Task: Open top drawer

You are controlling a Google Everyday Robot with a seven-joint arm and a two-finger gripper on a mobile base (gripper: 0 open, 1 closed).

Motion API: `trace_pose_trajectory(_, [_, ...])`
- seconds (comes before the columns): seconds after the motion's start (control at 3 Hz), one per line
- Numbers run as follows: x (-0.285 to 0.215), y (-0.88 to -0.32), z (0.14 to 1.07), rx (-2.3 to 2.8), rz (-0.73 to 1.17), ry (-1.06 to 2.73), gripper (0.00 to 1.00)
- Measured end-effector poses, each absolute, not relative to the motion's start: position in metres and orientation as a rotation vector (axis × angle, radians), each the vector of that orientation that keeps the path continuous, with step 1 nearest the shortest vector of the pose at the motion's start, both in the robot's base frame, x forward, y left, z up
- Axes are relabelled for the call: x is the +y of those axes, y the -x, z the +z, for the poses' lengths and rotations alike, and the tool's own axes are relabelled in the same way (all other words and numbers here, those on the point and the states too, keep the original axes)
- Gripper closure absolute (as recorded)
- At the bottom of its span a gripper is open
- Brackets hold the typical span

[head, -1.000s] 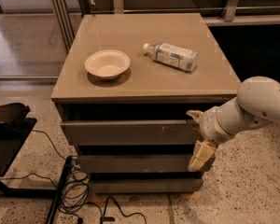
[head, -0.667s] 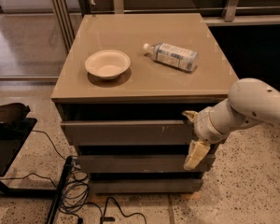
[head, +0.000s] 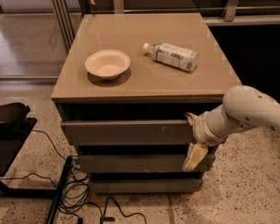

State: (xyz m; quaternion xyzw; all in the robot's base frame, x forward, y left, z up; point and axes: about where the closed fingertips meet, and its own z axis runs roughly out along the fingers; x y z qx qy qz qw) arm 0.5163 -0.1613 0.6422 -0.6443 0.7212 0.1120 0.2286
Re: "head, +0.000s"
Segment grey bottom drawer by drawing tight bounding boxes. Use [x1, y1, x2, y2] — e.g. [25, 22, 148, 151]
[91, 178, 203, 194]

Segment grey middle drawer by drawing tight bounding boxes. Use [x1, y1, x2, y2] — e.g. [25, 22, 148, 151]
[77, 153, 217, 174]

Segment grey drawer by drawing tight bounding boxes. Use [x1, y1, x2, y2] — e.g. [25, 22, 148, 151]
[91, 178, 203, 194]
[61, 119, 192, 146]
[77, 153, 217, 174]

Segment grey drawer cabinet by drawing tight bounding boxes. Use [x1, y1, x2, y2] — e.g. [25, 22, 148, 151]
[51, 14, 240, 182]

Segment black thin cable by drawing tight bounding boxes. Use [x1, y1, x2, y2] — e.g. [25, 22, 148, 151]
[0, 129, 68, 189]

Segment clear plastic water bottle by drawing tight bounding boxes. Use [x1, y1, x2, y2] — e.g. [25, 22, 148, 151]
[143, 42, 198, 72]

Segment grey top drawer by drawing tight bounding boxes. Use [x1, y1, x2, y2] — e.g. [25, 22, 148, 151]
[61, 119, 192, 146]

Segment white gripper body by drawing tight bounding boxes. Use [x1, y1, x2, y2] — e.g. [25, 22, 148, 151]
[192, 111, 226, 147]

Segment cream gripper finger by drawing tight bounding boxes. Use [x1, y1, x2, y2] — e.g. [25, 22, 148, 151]
[185, 112, 197, 125]
[183, 144, 208, 172]

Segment black equipment stand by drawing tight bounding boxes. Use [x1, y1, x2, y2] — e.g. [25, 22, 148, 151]
[0, 103, 73, 224]

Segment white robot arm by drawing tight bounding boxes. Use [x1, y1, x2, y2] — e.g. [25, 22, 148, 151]
[183, 86, 280, 172]

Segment white paper bowl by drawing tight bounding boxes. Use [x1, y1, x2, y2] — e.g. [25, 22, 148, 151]
[85, 49, 131, 79]

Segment black floor cable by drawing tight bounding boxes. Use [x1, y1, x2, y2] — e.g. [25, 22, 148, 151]
[76, 196, 147, 224]

